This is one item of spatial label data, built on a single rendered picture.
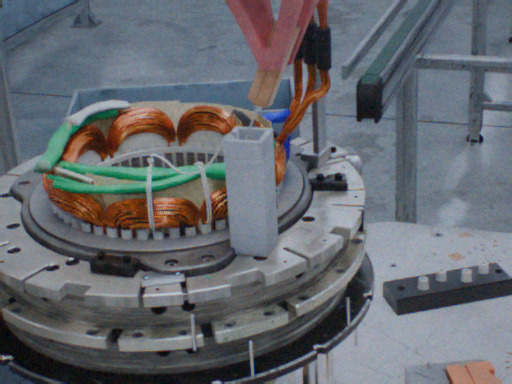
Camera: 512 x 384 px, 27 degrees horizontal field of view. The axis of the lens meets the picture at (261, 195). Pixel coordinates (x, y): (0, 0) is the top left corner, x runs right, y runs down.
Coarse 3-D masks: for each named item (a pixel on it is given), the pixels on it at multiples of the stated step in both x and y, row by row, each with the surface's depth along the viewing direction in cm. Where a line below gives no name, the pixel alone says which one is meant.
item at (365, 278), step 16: (368, 272) 90; (352, 288) 88; (368, 288) 88; (352, 304) 86; (0, 320) 86; (336, 320) 83; (352, 320) 83; (0, 336) 84; (304, 336) 82; (320, 336) 81; (0, 352) 82; (16, 352) 82; (32, 352) 82; (272, 352) 80; (288, 352) 80; (304, 352) 80; (32, 368) 80; (48, 368) 79; (64, 368) 79; (80, 368) 79; (224, 368) 78; (240, 368) 78; (256, 368) 78; (272, 368) 78
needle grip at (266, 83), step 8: (296, 24) 70; (272, 32) 70; (296, 32) 70; (272, 40) 70; (288, 56) 71; (256, 72) 72; (264, 72) 71; (272, 72) 71; (280, 72) 71; (256, 80) 72; (264, 80) 71; (272, 80) 71; (280, 80) 72; (256, 88) 72; (264, 88) 72; (272, 88) 72; (248, 96) 73; (256, 96) 72; (264, 96) 72; (272, 96) 72; (256, 104) 72; (264, 104) 72; (272, 104) 73
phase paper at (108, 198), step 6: (90, 174) 79; (78, 180) 81; (96, 180) 79; (102, 180) 79; (108, 180) 79; (114, 180) 79; (120, 180) 78; (126, 180) 78; (132, 180) 78; (96, 198) 80; (108, 198) 79; (114, 198) 79; (120, 198) 79; (126, 198) 79; (132, 198) 79; (102, 204) 80; (108, 204) 80
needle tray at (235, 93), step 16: (240, 80) 123; (288, 80) 123; (80, 96) 123; (96, 96) 123; (112, 96) 123; (128, 96) 123; (144, 96) 123; (160, 96) 123; (176, 96) 123; (192, 96) 123; (208, 96) 123; (224, 96) 124; (240, 96) 124; (288, 96) 124; (256, 112) 113; (272, 128) 114
